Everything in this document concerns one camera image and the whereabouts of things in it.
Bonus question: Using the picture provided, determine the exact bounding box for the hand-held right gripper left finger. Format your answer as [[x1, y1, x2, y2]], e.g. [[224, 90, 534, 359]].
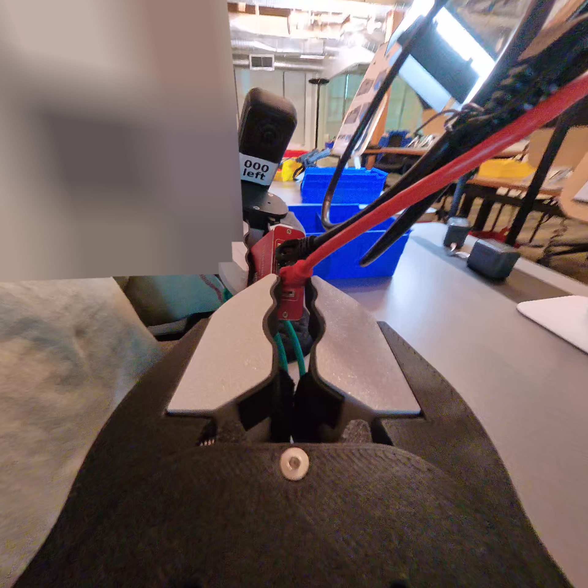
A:
[[166, 274, 296, 443]]

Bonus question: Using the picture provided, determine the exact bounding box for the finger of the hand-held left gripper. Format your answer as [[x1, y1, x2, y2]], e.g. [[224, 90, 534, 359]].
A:
[[218, 241, 252, 296]]

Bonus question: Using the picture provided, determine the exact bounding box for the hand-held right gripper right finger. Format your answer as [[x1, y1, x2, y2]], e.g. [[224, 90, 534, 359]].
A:
[[293, 277, 423, 443]]

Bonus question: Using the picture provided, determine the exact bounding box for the red ethernet splitter box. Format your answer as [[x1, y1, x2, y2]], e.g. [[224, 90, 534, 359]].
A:
[[250, 224, 307, 321]]

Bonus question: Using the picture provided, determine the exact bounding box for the green ethernet cable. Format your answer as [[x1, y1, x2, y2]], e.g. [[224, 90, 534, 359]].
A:
[[273, 320, 307, 375]]

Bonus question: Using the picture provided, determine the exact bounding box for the black ethernet cable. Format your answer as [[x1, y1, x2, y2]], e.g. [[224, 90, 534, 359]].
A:
[[320, 0, 588, 268]]

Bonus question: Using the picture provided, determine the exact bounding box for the red ethernet cable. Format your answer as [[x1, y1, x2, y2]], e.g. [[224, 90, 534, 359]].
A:
[[279, 71, 588, 282]]

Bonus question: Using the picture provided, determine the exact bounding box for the black floor lamp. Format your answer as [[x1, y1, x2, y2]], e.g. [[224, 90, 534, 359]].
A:
[[309, 78, 332, 149]]

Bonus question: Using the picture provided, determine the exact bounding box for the person's beige sweatshirt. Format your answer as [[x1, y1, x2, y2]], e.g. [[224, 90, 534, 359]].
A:
[[0, 277, 168, 588]]

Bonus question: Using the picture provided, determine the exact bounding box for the white stand with wooden board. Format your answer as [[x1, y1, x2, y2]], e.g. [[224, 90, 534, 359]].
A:
[[517, 129, 588, 355]]

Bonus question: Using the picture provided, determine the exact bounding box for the yellow plastic container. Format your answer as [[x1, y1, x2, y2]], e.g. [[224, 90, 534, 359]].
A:
[[478, 158, 537, 181]]

